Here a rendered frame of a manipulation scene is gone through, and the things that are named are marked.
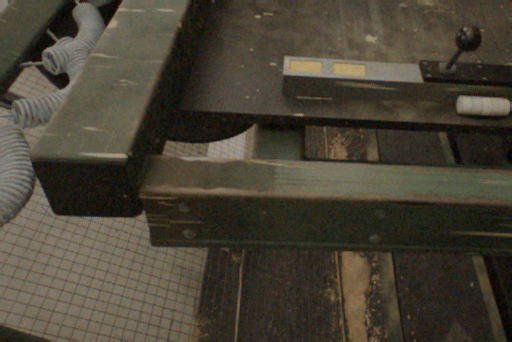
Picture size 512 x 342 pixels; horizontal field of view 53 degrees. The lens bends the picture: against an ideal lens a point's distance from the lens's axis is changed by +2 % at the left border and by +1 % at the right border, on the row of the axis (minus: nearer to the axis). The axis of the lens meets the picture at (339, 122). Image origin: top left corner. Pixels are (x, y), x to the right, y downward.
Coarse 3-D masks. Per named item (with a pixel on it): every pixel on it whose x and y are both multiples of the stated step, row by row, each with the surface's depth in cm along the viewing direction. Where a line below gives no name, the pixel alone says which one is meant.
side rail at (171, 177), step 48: (144, 192) 56; (192, 192) 56; (240, 192) 57; (288, 192) 58; (336, 192) 58; (384, 192) 59; (432, 192) 60; (480, 192) 61; (192, 240) 63; (240, 240) 63; (288, 240) 64; (336, 240) 64; (384, 240) 64; (432, 240) 65; (480, 240) 65
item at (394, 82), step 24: (288, 72) 77; (384, 72) 79; (408, 72) 80; (336, 96) 80; (360, 96) 80; (384, 96) 80; (408, 96) 80; (432, 96) 80; (456, 96) 80; (504, 96) 81
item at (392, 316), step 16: (368, 144) 239; (448, 144) 288; (368, 160) 233; (448, 160) 282; (384, 256) 191; (480, 256) 232; (384, 272) 187; (480, 272) 228; (384, 288) 183; (496, 288) 226; (384, 304) 179; (496, 304) 214; (384, 320) 175; (400, 320) 169; (496, 320) 210; (400, 336) 165; (496, 336) 207
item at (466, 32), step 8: (464, 32) 68; (472, 32) 68; (480, 32) 69; (456, 40) 70; (464, 40) 68; (472, 40) 68; (480, 40) 69; (464, 48) 69; (472, 48) 69; (456, 56) 74; (440, 64) 79; (448, 64) 77; (440, 72) 79; (448, 72) 79
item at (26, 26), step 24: (24, 0) 126; (48, 0) 131; (0, 24) 117; (24, 24) 121; (48, 24) 126; (0, 48) 113; (24, 48) 117; (0, 72) 109; (0, 96) 112; (0, 336) 84; (24, 336) 88
